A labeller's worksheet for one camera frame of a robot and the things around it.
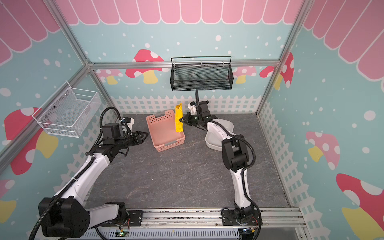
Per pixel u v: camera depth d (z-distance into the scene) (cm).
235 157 57
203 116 78
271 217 76
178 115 94
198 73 94
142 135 81
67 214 39
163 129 112
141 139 74
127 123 67
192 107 89
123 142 67
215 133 67
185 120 86
